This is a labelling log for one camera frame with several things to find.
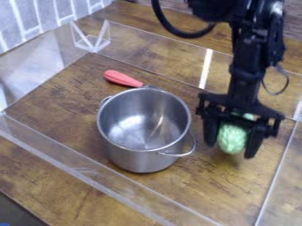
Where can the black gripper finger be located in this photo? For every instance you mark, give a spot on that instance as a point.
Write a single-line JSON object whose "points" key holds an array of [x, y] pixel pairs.
{"points": [[255, 139], [211, 126]]}

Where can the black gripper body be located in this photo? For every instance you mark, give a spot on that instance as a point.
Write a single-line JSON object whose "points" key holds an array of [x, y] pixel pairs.
{"points": [[239, 106]]}

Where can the green bumpy toy gourd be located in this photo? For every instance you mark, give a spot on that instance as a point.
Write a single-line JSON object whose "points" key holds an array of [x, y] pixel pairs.
{"points": [[231, 138]]}

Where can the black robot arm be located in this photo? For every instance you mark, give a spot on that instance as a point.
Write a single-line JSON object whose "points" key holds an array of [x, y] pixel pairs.
{"points": [[257, 31]]}

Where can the silver metal pot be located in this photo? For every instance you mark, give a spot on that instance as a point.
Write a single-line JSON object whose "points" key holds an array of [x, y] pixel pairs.
{"points": [[144, 123]]}

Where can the red handled utensil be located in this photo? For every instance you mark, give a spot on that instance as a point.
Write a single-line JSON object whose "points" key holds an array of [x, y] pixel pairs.
{"points": [[124, 80]]}

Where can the clear acrylic corner bracket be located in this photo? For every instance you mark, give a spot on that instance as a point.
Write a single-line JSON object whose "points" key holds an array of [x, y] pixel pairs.
{"points": [[91, 43]]}

